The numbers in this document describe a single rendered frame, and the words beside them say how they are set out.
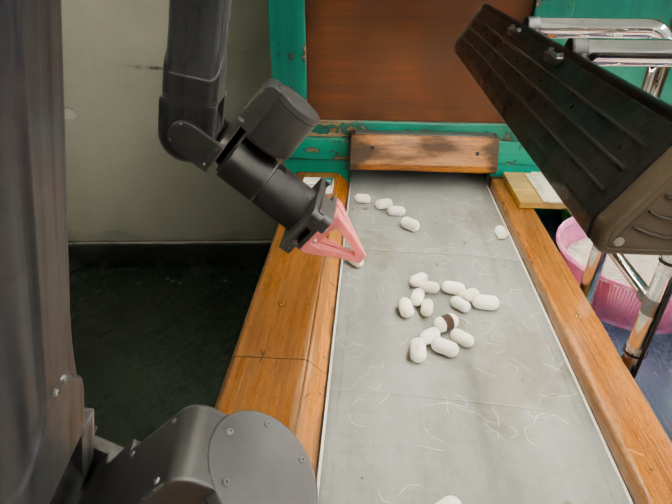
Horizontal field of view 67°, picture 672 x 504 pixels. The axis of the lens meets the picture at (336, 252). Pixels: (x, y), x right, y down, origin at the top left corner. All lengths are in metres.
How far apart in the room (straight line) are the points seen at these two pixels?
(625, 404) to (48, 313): 0.58
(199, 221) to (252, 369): 1.58
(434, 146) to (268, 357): 0.60
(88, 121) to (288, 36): 1.21
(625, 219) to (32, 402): 0.29
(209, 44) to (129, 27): 1.44
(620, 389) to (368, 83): 0.72
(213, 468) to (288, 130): 0.40
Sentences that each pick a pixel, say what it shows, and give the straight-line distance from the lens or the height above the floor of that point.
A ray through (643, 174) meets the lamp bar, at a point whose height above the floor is 1.09.
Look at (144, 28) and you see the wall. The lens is 1.96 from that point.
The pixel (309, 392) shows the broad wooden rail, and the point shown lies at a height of 0.76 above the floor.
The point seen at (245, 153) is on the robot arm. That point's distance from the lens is 0.57.
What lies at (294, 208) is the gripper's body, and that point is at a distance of 0.58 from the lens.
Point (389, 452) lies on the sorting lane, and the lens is 0.57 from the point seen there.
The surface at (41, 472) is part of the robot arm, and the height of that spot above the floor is 1.03.
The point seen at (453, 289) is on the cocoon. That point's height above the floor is 0.75.
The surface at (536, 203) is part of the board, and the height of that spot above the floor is 0.78.
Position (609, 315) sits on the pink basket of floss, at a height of 0.69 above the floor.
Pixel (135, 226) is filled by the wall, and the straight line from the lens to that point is 2.25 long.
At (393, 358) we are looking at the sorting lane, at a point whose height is 0.74.
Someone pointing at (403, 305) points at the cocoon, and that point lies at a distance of 0.72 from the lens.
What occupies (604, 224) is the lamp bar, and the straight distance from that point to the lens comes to 0.32.
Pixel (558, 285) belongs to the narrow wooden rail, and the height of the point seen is 0.76.
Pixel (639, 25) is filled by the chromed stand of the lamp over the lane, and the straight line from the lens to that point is 0.69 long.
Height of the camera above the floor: 1.19
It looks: 31 degrees down
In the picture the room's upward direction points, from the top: straight up
